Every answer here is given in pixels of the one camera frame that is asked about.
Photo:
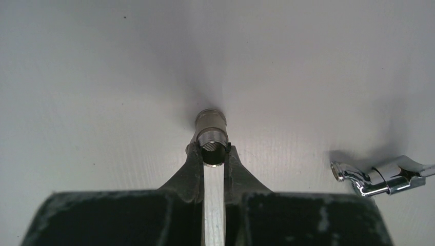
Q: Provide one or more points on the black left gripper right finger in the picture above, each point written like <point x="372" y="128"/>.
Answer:
<point x="255" y="215"/>

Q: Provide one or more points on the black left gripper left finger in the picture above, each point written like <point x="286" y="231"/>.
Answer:
<point x="170" y="215"/>

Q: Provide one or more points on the threaded metal pipe fitting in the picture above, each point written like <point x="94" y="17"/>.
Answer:
<point x="210" y="140"/>

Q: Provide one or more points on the chrome water faucet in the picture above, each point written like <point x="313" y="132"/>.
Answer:
<point x="395" y="175"/>

